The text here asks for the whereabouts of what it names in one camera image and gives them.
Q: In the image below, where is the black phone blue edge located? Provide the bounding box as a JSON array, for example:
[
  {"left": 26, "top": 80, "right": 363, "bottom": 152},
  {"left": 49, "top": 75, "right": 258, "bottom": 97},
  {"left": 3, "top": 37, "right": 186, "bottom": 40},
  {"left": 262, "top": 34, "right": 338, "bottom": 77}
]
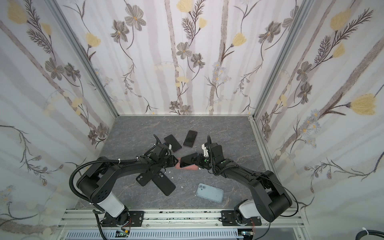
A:
[{"left": 180, "top": 153, "right": 198, "bottom": 168}]

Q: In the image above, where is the pink phone case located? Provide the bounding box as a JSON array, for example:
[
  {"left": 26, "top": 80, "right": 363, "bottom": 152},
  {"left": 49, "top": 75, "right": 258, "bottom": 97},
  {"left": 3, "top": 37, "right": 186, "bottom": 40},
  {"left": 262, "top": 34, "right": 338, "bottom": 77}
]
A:
[{"left": 175, "top": 158, "right": 199, "bottom": 171}]

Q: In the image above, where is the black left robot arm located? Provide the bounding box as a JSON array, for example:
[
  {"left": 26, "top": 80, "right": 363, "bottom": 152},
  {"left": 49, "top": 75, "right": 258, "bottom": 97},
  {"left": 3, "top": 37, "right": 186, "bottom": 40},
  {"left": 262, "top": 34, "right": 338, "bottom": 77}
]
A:
[{"left": 69, "top": 139, "right": 178, "bottom": 227}]

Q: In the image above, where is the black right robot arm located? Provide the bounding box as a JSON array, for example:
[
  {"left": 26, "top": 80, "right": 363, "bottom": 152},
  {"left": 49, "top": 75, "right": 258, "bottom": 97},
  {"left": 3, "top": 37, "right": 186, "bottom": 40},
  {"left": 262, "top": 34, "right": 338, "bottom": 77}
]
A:
[{"left": 192, "top": 136, "right": 296, "bottom": 223}]

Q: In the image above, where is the black phone purple edge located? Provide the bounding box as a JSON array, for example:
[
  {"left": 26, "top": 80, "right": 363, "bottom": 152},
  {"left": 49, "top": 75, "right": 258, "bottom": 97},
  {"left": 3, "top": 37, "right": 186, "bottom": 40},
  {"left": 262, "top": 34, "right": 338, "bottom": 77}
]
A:
[{"left": 164, "top": 135, "right": 182, "bottom": 153}]

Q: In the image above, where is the black phone case lower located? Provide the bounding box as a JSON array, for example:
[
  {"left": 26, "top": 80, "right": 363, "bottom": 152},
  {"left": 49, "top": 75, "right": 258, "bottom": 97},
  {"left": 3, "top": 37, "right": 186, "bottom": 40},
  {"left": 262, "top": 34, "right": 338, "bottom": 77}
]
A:
[{"left": 152, "top": 173, "right": 176, "bottom": 196}]

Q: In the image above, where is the black phone case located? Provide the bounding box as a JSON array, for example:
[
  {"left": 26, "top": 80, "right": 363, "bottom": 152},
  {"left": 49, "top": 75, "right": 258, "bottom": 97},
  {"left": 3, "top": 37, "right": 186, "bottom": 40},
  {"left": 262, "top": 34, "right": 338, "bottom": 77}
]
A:
[
  {"left": 136, "top": 171, "right": 157, "bottom": 187},
  {"left": 152, "top": 173, "right": 176, "bottom": 196}
]

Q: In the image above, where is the black phone upper middle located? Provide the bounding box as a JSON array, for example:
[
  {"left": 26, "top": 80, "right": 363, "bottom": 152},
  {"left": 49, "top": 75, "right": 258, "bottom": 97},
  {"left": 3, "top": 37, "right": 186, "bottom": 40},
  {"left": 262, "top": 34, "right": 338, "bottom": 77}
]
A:
[{"left": 183, "top": 130, "right": 198, "bottom": 148}]

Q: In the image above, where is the light blue phone case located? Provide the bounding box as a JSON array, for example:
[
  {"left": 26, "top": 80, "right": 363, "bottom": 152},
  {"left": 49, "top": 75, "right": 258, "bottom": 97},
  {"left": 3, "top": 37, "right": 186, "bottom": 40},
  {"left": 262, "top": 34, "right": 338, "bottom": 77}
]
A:
[{"left": 196, "top": 183, "right": 224, "bottom": 203}]

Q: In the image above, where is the black phone case left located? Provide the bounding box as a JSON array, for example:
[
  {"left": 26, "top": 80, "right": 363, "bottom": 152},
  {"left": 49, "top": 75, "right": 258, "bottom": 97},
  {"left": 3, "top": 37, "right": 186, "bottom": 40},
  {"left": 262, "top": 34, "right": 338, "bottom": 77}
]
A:
[{"left": 136, "top": 171, "right": 157, "bottom": 187}]

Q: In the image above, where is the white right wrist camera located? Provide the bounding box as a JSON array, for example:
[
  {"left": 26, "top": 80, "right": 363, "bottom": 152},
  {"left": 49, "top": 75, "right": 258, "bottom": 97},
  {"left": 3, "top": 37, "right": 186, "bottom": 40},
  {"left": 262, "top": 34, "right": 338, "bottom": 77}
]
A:
[{"left": 202, "top": 144, "right": 209, "bottom": 158}]

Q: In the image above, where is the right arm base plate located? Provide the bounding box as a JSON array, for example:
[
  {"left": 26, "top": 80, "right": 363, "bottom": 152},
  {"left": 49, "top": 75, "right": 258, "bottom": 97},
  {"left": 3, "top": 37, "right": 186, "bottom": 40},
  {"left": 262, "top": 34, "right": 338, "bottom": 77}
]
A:
[{"left": 219, "top": 210, "right": 262, "bottom": 227}]

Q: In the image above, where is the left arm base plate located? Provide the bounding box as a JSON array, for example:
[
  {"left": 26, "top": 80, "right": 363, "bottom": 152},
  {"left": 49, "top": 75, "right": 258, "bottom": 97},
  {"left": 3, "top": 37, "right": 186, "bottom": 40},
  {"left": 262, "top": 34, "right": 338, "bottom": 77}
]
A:
[{"left": 101, "top": 211, "right": 145, "bottom": 227}]

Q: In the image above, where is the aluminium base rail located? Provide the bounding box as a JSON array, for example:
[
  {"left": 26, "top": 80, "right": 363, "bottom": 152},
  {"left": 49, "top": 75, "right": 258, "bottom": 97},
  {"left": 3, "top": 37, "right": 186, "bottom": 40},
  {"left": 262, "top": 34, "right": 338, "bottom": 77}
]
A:
[{"left": 55, "top": 207, "right": 310, "bottom": 240}]

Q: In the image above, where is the white slotted cable duct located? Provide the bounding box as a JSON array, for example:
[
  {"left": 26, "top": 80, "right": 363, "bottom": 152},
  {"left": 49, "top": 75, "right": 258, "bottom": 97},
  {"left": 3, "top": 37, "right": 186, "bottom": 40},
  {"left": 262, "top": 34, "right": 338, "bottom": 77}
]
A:
[{"left": 59, "top": 229, "right": 244, "bottom": 240}]

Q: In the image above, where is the black cable bottom right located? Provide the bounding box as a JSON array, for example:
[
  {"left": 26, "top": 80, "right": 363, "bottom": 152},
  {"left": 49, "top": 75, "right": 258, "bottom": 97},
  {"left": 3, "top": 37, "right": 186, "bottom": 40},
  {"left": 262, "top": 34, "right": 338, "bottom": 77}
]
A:
[{"left": 355, "top": 227, "right": 384, "bottom": 240}]

